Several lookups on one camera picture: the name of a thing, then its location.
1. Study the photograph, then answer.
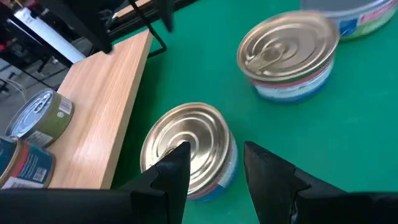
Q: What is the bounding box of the green label seafood can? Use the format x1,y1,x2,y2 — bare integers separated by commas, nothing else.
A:
4,88,75,149

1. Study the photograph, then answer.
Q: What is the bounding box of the wooden shelf board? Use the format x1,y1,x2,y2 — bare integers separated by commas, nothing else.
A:
46,29,155,190

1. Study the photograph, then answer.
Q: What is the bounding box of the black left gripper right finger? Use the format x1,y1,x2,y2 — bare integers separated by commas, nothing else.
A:
243,141,398,224

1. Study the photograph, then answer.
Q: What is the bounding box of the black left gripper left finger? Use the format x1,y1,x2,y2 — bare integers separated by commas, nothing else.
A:
0,141,192,224

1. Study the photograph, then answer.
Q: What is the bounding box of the blue red-banded seafood can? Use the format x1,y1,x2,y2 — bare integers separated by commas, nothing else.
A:
139,101,239,202
236,10,340,104
1,139,57,190
0,135,20,187

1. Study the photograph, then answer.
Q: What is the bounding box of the green table mat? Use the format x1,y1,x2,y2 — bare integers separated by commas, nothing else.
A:
110,0,398,224

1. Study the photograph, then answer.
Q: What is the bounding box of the black table frame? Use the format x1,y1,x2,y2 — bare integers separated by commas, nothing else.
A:
107,0,200,37

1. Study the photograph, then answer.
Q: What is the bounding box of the pale green label tuna can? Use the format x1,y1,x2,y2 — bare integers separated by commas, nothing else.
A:
300,0,398,40

